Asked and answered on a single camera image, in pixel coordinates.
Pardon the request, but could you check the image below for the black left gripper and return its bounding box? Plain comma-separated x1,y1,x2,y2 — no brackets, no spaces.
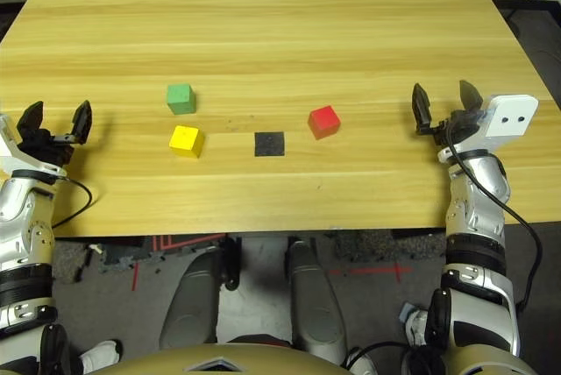
16,99,94,167

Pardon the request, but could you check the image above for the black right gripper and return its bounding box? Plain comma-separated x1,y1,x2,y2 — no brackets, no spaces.
411,80,485,149

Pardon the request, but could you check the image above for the red wooden block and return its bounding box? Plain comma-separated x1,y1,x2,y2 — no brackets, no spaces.
308,105,342,141

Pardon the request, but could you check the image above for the green wooden block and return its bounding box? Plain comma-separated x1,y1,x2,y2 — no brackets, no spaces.
166,82,196,116

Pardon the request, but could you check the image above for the yellow wooden block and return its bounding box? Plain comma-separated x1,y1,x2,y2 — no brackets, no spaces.
168,124,206,159

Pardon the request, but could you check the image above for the grey speckled carpet piece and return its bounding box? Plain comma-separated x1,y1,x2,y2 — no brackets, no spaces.
330,229,449,263

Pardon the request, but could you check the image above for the black square marker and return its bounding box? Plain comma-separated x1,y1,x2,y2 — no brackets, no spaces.
254,131,286,158

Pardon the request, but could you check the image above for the white sneaker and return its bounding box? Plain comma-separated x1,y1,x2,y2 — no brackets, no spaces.
349,348,379,375
404,308,430,346
81,338,124,374

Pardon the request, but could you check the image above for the grey robot left leg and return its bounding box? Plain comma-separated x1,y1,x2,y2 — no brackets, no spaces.
158,241,242,350

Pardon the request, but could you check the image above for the grey robot leg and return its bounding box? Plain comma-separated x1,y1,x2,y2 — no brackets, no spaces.
158,241,242,350
284,237,352,365

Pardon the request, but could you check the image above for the grey robot right leg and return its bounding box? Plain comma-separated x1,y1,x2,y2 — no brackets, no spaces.
284,237,352,365

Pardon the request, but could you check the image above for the gold robot torso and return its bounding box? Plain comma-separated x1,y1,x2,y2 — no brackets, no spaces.
94,342,345,375

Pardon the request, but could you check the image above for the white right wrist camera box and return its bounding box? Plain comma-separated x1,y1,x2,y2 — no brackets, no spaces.
437,94,540,164

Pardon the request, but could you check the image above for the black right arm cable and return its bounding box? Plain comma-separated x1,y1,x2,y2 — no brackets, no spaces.
444,118,544,310

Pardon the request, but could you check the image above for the black coiled floor cable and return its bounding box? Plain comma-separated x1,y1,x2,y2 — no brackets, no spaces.
344,341,442,375

